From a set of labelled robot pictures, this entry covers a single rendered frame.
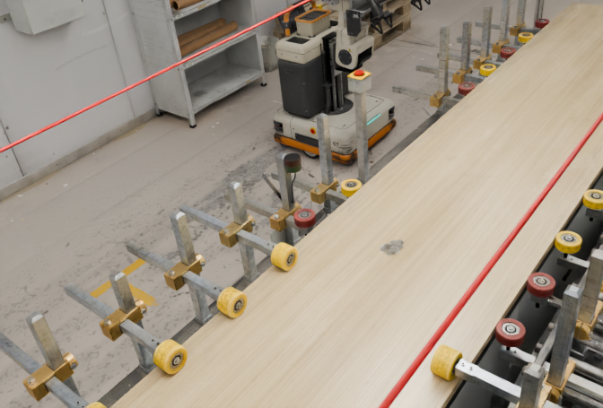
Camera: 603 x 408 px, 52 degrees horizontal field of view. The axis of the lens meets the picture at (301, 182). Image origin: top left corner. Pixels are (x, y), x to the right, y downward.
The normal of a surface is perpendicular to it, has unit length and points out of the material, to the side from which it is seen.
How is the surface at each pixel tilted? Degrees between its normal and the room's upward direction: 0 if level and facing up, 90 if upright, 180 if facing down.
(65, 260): 0
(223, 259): 0
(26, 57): 90
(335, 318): 0
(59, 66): 90
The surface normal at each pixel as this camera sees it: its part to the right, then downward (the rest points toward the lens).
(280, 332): -0.10, -0.83
